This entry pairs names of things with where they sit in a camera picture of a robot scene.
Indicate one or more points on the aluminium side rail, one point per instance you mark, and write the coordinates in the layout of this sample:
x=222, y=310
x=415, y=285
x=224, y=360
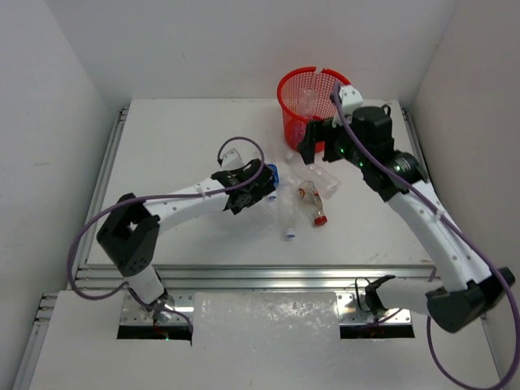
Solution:
x=107, y=191
x=414, y=140

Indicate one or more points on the right aluminium side rail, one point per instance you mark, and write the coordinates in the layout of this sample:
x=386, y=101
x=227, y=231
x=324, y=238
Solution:
x=414, y=140

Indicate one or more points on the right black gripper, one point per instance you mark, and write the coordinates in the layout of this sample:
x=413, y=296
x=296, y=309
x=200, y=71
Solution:
x=320, y=130

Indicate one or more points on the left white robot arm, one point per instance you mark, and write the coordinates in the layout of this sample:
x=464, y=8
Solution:
x=130, y=232

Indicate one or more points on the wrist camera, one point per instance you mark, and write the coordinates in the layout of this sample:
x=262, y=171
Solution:
x=350, y=98
x=232, y=160

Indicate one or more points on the clear bottle white cap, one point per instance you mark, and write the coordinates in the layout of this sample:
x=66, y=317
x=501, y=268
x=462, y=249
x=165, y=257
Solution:
x=325, y=182

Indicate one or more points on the red cap clear bottle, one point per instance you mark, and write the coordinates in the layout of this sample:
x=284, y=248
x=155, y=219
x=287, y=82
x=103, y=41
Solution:
x=309, y=196

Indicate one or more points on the clear bottle blue cap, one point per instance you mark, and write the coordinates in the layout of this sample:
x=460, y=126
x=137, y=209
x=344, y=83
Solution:
x=287, y=206

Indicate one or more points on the red mesh plastic bin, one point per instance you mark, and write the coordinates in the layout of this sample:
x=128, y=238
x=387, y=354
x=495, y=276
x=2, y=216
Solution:
x=304, y=94

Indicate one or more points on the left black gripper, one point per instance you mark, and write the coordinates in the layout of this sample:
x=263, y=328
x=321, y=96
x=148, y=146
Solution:
x=260, y=184

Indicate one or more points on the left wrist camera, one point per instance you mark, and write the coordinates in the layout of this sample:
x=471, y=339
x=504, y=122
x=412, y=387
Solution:
x=232, y=160

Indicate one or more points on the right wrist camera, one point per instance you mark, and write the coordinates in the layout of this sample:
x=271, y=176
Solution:
x=350, y=98

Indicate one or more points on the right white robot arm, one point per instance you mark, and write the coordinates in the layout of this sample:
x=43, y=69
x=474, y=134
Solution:
x=467, y=289

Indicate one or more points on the left aluminium side rail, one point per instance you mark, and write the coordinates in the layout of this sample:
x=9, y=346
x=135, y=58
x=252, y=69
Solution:
x=107, y=191

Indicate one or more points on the aluminium front rail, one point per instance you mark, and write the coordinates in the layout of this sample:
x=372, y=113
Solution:
x=182, y=282

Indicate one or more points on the blue label bottle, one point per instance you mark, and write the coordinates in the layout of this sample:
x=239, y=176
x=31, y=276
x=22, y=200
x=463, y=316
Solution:
x=271, y=197

